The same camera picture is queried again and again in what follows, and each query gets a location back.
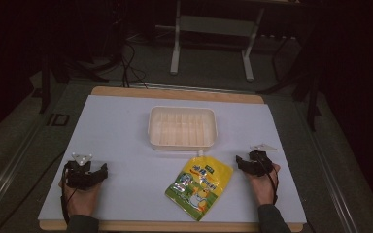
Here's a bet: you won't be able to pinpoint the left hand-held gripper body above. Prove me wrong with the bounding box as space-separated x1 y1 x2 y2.
64 152 95 190

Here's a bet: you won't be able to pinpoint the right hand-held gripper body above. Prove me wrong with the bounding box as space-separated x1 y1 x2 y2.
248 143 278 178

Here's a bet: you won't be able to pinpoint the person's right hand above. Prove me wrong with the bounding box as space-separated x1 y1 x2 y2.
243 162 282 207

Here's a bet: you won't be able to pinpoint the person's left hand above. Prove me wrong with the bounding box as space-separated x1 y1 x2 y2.
58 178 104 217

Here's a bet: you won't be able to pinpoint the white table mat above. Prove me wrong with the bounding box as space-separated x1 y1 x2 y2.
37 94 308 225

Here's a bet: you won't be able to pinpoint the yellow spout pouch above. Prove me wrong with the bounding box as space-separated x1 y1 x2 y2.
164 150 234 223

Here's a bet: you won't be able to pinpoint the dark floor box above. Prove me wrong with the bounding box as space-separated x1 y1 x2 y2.
46 113 71 127

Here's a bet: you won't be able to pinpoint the white plastic container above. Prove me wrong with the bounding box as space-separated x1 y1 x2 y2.
147 105 219 152

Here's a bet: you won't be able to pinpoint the black stand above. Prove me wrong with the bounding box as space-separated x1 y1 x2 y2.
290 61 323 133

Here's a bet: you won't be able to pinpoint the white metal stand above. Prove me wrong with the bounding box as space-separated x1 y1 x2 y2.
169 0 267 83

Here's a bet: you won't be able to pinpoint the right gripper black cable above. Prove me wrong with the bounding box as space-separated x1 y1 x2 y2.
259 157 280 206

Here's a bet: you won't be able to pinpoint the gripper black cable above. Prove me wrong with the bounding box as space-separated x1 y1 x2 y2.
60 161 80 225
259 157 280 206

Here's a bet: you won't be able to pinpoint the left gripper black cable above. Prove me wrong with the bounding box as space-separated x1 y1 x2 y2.
60 161 80 225

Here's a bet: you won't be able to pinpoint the thin black floor cable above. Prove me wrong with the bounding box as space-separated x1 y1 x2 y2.
0 150 66 233

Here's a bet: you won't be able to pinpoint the metal floor rail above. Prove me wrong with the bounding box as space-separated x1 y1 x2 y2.
299 106 360 233
0 124 47 221

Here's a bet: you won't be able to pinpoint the black floor cables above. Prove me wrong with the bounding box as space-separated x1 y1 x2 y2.
119 41 150 89

